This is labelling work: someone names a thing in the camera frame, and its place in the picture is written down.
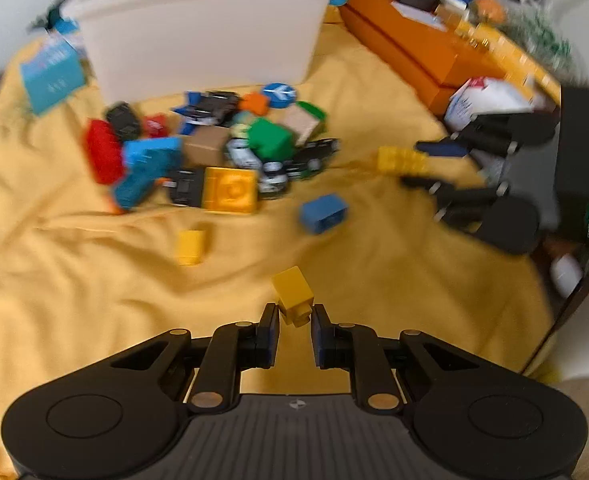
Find white tissue pack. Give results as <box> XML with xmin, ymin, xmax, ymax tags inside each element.
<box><xmin>445</xmin><ymin>77</ymin><xmax>535</xmax><ymax>131</ymax></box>

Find black green toy car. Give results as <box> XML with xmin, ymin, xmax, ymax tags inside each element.
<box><xmin>289</xmin><ymin>137</ymin><xmax>340</xmax><ymax>181</ymax></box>

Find yellow cloth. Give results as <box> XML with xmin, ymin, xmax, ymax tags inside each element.
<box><xmin>0</xmin><ymin>20</ymin><xmax>560</xmax><ymax>480</ymax></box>

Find red toy brick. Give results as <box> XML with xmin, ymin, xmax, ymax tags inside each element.
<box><xmin>83</xmin><ymin>119</ymin><xmax>125</xmax><ymax>185</ymax></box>

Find white plastic bin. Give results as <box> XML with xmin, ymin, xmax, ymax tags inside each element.
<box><xmin>59</xmin><ymin>0</ymin><xmax>348</xmax><ymax>106</ymax></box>

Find small yellow toy brick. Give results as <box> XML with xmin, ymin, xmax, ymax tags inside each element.
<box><xmin>177</xmin><ymin>230</ymin><xmax>209</xmax><ymax>266</ymax></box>

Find yellow long box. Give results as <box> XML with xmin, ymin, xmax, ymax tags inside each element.
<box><xmin>455</xmin><ymin>15</ymin><xmax>561</xmax><ymax>101</ymax></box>

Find tan toy block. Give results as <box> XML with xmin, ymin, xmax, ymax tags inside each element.
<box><xmin>282</xmin><ymin>110</ymin><xmax>323</xmax><ymax>143</ymax></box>
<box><xmin>182</xmin><ymin>127</ymin><xmax>230</xmax><ymax>167</ymax></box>

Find small red toy piece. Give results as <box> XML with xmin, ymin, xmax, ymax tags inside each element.
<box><xmin>142</xmin><ymin>114</ymin><xmax>170</xmax><ymax>138</ymax></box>

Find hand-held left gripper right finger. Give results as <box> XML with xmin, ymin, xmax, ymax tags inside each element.
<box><xmin>312</xmin><ymin>304</ymin><xmax>495</xmax><ymax>413</ymax></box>

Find orange toy brick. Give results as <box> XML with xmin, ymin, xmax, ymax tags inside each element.
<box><xmin>238</xmin><ymin>92</ymin><xmax>270</xmax><ymax>116</ymax></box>

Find yellow toy block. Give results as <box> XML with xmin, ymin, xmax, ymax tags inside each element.
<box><xmin>272</xmin><ymin>266</ymin><xmax>315</xmax><ymax>328</ymax></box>

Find light blue toy bricks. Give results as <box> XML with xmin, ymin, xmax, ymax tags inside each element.
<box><xmin>110</xmin><ymin>137</ymin><xmax>182</xmax><ymax>213</ymax></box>

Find yellow square toy brick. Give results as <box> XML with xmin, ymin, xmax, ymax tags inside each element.
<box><xmin>202</xmin><ymin>167</ymin><xmax>261</xmax><ymax>216</ymax></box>

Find green white mesh bundle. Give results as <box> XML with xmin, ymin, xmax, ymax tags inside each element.
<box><xmin>505</xmin><ymin>10</ymin><xmax>573</xmax><ymax>68</ymax></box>

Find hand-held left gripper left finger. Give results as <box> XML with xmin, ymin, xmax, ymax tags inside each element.
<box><xmin>94</xmin><ymin>304</ymin><xmax>280</xmax><ymax>413</ymax></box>

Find pale green toy block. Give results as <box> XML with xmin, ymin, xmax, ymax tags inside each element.
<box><xmin>229</xmin><ymin>112</ymin><xmax>255</xmax><ymax>141</ymax></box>

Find orange box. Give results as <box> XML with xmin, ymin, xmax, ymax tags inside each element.
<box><xmin>342</xmin><ymin>0</ymin><xmax>563</xmax><ymax>121</ymax></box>

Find green toy brick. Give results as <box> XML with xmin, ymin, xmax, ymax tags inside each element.
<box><xmin>294</xmin><ymin>101</ymin><xmax>328</xmax><ymax>123</ymax></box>

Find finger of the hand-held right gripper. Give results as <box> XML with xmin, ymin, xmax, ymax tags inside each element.
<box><xmin>401</xmin><ymin>176</ymin><xmax>509</xmax><ymax>233</ymax></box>
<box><xmin>415</xmin><ymin>112</ymin><xmax>558</xmax><ymax>157</ymax></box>

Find blue round airplane sign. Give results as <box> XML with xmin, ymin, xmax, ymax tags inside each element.
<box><xmin>262</xmin><ymin>82</ymin><xmax>299</xmax><ymax>110</ymax></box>

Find orange round object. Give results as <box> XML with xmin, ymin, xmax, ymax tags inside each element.
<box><xmin>472</xmin><ymin>0</ymin><xmax>505</xmax><ymax>23</ymax></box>

